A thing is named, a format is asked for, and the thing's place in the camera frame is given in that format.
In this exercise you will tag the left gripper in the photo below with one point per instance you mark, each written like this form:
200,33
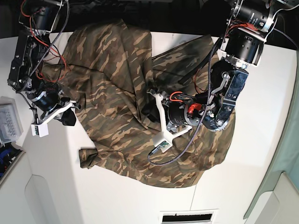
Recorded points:
176,113

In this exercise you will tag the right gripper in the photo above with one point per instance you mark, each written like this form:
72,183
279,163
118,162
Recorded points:
54,106

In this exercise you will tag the camouflage t-shirt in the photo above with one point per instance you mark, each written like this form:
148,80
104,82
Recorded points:
111,69

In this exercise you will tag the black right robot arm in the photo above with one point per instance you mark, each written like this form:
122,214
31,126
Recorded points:
39,18

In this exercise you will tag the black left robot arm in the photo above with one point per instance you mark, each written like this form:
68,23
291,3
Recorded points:
241,45

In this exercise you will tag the clear plastic screw box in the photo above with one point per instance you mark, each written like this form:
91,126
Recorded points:
10,123

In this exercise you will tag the grey tray with blue items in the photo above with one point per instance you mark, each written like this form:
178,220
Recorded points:
10,154

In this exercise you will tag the white slotted table vent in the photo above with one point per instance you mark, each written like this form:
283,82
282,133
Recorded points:
188,217

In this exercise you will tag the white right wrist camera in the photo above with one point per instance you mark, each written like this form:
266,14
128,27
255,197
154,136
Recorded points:
40,130

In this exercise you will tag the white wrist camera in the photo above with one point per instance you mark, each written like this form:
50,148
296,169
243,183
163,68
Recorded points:
40,130
163,141

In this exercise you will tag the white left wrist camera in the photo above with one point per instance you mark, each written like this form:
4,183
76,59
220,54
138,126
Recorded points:
163,141

